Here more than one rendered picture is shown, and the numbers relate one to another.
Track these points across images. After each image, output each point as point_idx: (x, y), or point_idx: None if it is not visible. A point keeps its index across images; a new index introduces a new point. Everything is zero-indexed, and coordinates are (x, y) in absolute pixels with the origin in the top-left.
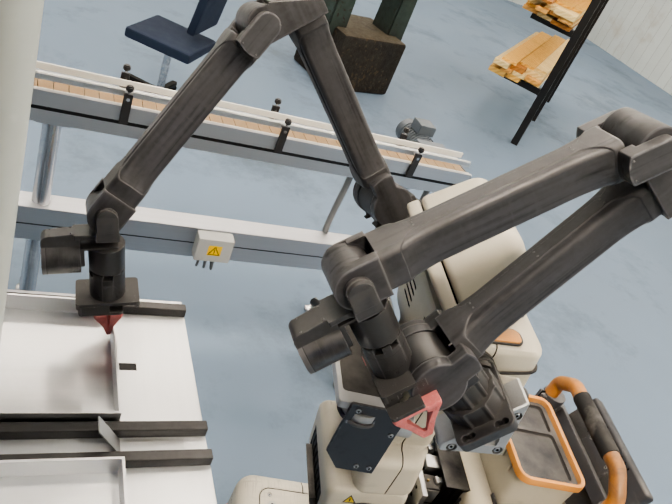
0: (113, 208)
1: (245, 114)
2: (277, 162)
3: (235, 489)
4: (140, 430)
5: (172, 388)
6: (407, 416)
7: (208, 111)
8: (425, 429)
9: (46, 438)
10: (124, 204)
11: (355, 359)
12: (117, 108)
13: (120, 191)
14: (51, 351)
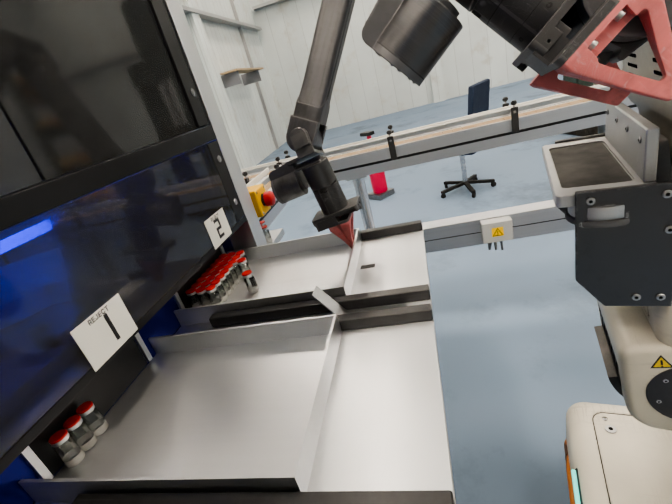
0: (301, 127)
1: (478, 115)
2: (520, 140)
3: (566, 416)
4: (362, 299)
5: (403, 272)
6: (586, 38)
7: (342, 13)
8: (662, 78)
9: (289, 316)
10: (308, 120)
11: (581, 167)
12: (387, 150)
13: (301, 111)
14: (312, 268)
